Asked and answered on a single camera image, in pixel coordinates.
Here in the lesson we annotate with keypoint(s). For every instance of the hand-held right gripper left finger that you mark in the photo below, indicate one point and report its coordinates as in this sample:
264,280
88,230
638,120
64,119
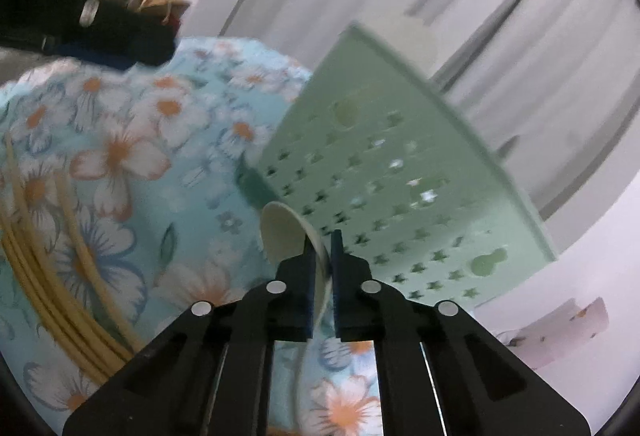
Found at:
310,311

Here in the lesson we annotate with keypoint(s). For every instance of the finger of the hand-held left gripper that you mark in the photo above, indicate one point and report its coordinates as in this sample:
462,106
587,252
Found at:
130,36

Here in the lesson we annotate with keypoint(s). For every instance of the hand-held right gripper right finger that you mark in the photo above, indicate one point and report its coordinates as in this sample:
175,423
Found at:
342,296

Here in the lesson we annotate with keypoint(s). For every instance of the cream ladle spoon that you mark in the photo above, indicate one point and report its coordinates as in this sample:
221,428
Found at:
282,231

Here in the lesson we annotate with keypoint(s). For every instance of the green perforated utensil holder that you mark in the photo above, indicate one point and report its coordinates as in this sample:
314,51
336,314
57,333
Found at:
380,81

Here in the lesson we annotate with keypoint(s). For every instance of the white rice paddle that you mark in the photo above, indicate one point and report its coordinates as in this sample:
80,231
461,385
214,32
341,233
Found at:
410,41

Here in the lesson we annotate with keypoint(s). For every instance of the red gift bag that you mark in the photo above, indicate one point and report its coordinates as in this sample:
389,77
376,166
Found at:
172,19

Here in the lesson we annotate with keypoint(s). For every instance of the blue floral tablecloth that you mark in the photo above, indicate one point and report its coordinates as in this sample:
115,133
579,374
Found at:
150,156

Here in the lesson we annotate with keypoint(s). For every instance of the pink printed roll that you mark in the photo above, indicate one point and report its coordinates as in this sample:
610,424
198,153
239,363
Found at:
560,326

